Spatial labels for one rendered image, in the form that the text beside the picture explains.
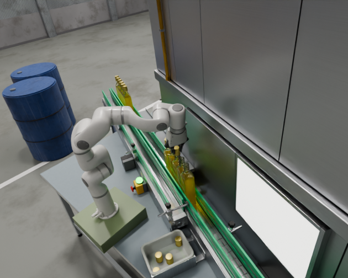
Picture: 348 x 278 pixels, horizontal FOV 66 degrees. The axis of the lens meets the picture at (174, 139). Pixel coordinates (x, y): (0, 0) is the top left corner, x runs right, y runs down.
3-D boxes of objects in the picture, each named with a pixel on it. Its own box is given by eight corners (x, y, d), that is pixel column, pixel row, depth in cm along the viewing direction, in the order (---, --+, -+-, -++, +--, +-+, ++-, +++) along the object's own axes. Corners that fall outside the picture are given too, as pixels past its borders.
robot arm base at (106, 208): (100, 226, 148) (90, 207, 139) (89, 215, 156) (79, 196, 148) (122, 209, 156) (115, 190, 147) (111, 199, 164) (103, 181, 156)
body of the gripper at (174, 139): (183, 118, 133) (182, 134, 141) (164, 124, 130) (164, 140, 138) (190, 128, 128) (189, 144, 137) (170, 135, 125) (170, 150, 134)
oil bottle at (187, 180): (196, 202, 147) (194, 172, 135) (187, 206, 145) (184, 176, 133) (191, 196, 151) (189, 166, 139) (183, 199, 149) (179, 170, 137)
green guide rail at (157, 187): (172, 214, 141) (170, 204, 136) (170, 215, 140) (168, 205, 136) (104, 97, 277) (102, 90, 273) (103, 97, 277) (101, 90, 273)
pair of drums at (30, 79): (70, 112, 459) (51, 58, 407) (96, 144, 367) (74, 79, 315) (22, 129, 427) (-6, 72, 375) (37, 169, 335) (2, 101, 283)
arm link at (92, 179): (86, 194, 148) (75, 172, 140) (106, 180, 155) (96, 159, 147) (95, 202, 142) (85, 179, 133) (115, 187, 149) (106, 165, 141)
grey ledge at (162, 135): (195, 178, 176) (194, 165, 170) (183, 183, 173) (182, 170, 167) (147, 118, 250) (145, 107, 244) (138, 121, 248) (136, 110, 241)
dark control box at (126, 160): (136, 167, 197) (133, 159, 192) (125, 171, 195) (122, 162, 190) (132, 161, 204) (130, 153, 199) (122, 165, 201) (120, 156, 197)
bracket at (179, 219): (188, 225, 143) (187, 216, 139) (172, 232, 140) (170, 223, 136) (185, 220, 146) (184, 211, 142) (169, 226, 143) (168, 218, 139)
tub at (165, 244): (196, 265, 130) (195, 254, 125) (153, 286, 124) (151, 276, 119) (181, 238, 144) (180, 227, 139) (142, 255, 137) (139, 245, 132)
